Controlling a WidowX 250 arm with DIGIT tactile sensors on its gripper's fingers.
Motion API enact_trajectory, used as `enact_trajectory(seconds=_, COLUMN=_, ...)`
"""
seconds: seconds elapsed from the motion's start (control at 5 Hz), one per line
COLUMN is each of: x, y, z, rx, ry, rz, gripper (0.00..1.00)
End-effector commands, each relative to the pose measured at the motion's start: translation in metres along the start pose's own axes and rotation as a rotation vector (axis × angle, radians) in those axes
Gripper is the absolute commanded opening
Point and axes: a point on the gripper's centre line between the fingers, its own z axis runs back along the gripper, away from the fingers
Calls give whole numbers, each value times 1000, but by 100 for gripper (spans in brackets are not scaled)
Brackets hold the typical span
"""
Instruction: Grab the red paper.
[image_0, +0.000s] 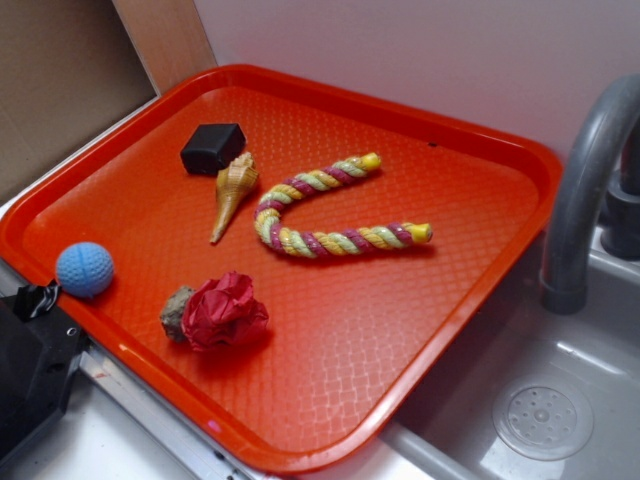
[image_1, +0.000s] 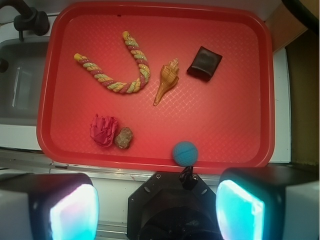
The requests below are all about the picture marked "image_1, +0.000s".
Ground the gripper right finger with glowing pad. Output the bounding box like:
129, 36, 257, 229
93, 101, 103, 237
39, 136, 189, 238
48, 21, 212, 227
215, 166, 320, 240

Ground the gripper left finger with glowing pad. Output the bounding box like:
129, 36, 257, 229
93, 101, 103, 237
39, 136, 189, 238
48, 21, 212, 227
0, 173, 99, 240

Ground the crumpled red paper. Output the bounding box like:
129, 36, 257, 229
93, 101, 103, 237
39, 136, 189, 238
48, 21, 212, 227
89, 114, 118, 147

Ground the blue golf ball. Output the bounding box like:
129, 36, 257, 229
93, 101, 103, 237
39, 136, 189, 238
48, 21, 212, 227
172, 141, 199, 167

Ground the small brown rock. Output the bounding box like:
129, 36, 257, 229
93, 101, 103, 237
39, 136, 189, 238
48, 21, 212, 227
114, 127, 133, 149

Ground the grey sink basin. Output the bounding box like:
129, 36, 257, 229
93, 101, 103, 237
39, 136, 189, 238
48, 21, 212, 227
0, 36, 49, 126

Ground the dark brown folded pouch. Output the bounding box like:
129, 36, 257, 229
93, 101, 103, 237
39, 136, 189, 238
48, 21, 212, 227
186, 46, 223, 82

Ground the red plastic tray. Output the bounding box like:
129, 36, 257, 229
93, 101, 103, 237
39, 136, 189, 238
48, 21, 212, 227
37, 2, 275, 174

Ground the brown conch shell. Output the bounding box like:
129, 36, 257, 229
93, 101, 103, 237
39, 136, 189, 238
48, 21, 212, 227
153, 58, 180, 106

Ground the black faucet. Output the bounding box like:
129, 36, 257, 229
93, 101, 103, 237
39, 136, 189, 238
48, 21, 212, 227
0, 0, 50, 42

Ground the black octagonal mount plate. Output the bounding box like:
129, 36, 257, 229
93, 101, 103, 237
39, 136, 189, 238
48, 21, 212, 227
126, 172, 223, 240

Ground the multicolour twisted rope toy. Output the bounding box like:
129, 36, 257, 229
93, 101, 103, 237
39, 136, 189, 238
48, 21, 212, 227
73, 31, 151, 94

